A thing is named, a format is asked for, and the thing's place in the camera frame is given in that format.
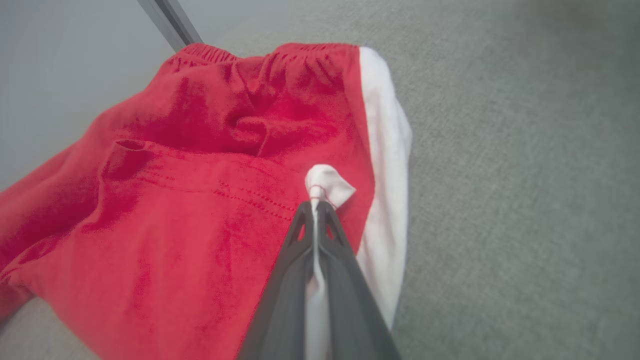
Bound grey fabric sofa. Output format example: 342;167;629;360
0;0;640;360

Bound grey grooved partition post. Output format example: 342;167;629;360
137;0;204;53

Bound red white shorts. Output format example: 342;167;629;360
0;42;414;360

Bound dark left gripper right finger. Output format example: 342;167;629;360
316;201;402;360

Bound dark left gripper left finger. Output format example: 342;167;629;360
237;201;316;360

